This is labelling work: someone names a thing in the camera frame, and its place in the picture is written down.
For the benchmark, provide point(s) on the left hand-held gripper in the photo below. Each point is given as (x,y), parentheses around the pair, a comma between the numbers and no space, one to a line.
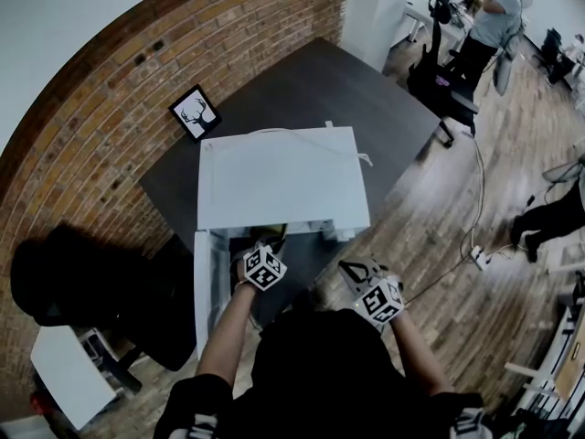
(262,268)

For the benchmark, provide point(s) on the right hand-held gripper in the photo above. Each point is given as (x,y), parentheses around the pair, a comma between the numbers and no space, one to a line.
(377,302)

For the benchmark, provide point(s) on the white microwave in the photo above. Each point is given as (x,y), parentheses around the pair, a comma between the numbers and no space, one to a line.
(283,176)

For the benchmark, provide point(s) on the person's right forearm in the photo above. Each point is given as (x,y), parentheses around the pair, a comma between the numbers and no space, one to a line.
(416,359)

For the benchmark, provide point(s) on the person's left forearm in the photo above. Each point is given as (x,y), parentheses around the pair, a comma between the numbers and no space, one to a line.
(228,332)

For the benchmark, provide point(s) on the person's left hand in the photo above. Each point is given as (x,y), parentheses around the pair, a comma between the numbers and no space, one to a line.
(237,270)

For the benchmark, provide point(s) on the person's black clothing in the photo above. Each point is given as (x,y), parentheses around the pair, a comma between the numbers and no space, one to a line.
(329,364)

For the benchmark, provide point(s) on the white power strip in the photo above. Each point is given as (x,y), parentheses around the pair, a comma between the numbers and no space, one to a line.
(479,256)

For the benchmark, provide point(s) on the black framed deer picture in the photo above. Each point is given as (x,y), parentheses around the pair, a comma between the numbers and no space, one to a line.
(195,113)

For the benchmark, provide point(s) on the large black office chair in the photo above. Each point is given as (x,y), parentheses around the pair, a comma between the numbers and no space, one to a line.
(91,281)

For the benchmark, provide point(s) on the black headrest office chair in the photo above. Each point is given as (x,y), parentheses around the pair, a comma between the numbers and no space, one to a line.
(439,85)

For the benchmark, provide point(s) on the small white table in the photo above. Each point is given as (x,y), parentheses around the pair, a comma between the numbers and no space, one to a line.
(68,373)

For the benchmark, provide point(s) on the wooden top white desk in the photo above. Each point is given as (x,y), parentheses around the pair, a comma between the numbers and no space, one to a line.
(571,373)

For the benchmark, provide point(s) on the red object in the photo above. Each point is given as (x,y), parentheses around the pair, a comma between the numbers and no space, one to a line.
(39,403)

